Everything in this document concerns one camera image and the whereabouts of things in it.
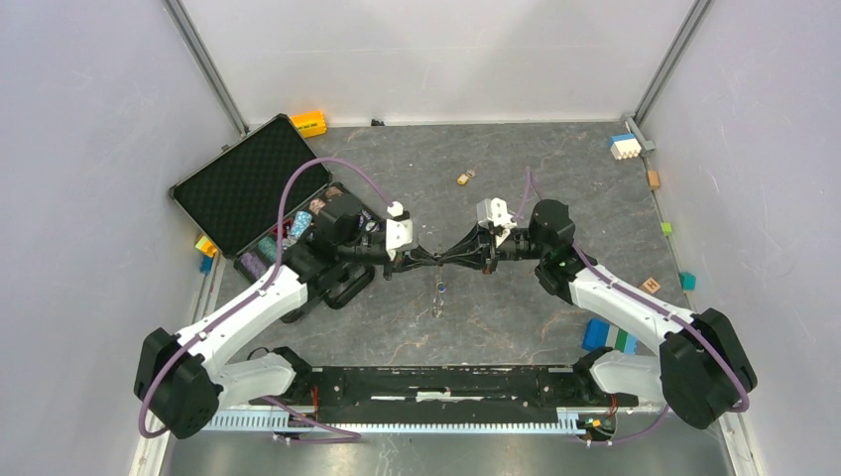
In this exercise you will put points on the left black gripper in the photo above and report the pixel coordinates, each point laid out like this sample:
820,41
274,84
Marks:
406,260

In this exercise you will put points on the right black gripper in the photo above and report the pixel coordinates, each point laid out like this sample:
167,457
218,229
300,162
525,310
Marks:
477,250

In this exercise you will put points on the large metal keyring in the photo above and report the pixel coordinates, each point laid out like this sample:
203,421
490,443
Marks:
440,290

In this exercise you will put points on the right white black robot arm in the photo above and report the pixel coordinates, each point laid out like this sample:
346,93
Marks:
698,366

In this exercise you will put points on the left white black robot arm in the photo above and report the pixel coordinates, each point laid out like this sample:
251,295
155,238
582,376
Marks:
184,378

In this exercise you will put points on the blue green white block stack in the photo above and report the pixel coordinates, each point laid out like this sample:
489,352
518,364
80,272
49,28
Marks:
599,333

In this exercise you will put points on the black poker chip case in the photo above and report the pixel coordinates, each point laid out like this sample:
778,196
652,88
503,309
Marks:
234,200

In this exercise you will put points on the orange toy block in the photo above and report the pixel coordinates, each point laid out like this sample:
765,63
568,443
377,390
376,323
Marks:
310,124

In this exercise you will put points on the wooden letter cube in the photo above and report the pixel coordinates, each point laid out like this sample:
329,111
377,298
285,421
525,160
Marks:
650,286

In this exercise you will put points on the blue white toy block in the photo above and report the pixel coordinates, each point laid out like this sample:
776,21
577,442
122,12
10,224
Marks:
625,146

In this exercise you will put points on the small brown wooden block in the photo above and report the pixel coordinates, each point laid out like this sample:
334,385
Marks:
653,178

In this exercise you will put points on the yellow orange blue block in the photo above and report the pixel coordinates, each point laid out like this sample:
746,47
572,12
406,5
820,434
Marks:
208,252

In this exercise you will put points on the small teal cube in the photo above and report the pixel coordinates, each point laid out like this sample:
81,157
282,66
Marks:
687,281

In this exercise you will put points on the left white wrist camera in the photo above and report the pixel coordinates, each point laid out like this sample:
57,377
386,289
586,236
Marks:
400,237

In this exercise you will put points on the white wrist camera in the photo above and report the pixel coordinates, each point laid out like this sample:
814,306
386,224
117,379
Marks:
493,215
400,237

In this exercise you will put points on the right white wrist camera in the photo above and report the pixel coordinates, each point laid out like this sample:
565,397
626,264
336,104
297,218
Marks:
493,215

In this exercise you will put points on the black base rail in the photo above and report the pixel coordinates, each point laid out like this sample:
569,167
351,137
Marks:
455,394

